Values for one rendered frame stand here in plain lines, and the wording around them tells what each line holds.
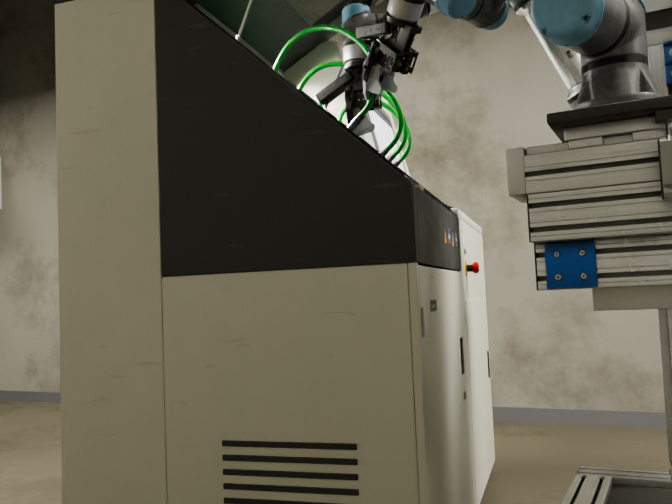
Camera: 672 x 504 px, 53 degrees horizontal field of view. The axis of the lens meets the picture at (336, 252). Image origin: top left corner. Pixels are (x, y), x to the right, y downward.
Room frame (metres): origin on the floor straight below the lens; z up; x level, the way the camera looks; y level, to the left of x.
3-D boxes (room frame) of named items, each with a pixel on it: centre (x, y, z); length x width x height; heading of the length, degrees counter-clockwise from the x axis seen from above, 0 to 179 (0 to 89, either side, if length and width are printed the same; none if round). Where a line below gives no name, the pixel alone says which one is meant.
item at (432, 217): (1.68, -0.24, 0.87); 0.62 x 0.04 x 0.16; 162
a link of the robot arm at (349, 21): (1.74, -0.08, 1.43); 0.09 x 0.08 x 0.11; 97
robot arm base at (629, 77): (1.24, -0.53, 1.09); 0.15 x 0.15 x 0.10
